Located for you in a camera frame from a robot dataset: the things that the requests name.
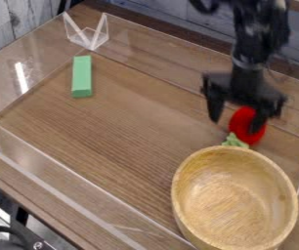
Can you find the round wooden bowl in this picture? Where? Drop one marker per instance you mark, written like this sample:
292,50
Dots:
233,200

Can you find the green rectangular block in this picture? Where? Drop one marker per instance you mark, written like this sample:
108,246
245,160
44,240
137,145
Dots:
81,85

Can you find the clear acrylic tray walls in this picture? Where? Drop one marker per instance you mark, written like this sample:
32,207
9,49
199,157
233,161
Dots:
88,163

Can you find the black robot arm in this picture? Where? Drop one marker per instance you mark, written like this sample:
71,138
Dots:
261,31

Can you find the red knitted strawberry toy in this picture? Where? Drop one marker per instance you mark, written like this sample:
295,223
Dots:
240,136

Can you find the clear acrylic corner bracket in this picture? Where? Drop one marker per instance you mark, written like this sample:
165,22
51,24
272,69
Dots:
89,38

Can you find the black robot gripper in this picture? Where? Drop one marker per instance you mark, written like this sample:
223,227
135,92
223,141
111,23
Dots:
243,86

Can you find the black table leg frame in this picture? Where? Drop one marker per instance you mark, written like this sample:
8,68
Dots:
16,236

